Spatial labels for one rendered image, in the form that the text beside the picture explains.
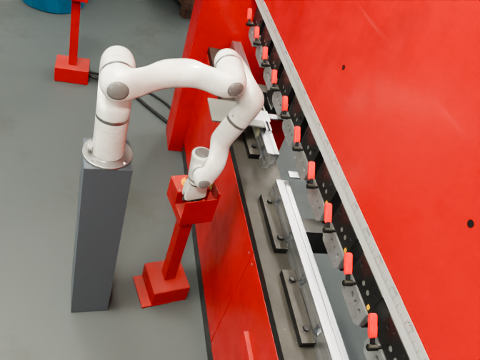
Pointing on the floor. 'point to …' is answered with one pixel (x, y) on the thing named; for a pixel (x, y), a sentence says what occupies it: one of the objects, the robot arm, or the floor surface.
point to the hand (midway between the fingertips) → (192, 204)
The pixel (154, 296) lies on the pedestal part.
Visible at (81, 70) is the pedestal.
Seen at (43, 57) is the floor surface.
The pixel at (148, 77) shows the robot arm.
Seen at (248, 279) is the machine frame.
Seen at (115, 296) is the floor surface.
